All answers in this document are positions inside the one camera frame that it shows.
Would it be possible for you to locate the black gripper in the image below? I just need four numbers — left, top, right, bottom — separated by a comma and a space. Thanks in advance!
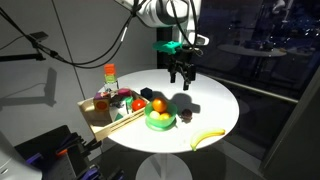
166, 48, 197, 92

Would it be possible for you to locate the dark purple toy plum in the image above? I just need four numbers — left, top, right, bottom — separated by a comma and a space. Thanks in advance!
180, 108, 194, 121

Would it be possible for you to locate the toy orange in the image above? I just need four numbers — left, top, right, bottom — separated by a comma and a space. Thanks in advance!
152, 97, 168, 114

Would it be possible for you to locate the yellow-orange round toy fruit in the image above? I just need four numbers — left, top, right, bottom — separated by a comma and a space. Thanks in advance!
158, 112, 172, 121

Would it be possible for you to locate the green plastic bowl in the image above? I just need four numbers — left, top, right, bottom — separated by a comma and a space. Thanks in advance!
144, 100, 179, 132

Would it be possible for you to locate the red toy tomato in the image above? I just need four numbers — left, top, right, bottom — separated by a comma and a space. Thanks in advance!
131, 98, 147, 112

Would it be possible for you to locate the yellow toy banana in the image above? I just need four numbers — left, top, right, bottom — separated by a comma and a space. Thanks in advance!
189, 127, 227, 152

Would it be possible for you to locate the small dark blue cube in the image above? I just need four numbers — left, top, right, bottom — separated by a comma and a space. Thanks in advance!
140, 87, 154, 100

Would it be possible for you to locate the small green foam cube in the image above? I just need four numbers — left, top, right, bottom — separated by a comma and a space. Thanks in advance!
121, 95, 134, 108

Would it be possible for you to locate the small magenta foam cube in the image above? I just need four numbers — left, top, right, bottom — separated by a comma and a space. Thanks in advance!
117, 87, 133, 98

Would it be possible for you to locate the blue patterned number cube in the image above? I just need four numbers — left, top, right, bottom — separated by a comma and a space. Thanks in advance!
103, 82, 120, 94

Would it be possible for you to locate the lime green fabric cube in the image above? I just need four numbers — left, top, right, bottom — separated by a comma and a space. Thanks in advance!
104, 74, 118, 84

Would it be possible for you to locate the purple yellow picture cube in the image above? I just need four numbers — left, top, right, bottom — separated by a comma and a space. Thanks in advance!
92, 92, 112, 113

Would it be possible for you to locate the wooden tray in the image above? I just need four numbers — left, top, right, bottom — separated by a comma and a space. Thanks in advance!
77, 89, 151, 142

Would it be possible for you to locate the black equipment with clamps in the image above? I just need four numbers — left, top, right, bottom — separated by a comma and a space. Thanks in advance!
14, 124, 126, 180

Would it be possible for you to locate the white rounded device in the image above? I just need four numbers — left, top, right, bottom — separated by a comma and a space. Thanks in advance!
0, 131, 43, 180

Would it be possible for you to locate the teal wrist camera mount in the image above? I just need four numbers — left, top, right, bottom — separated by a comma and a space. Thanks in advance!
152, 39, 184, 55

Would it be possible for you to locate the metal window rail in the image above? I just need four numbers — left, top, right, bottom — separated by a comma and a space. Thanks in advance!
199, 73, 299, 104

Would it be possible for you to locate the white table pedestal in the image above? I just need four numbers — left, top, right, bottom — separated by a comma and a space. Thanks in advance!
134, 152, 194, 180

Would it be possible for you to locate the black hanging cable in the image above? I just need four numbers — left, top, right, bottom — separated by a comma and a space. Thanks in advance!
0, 0, 148, 69

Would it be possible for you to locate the camera on black stand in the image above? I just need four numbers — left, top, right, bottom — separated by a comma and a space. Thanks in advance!
0, 31, 49, 63

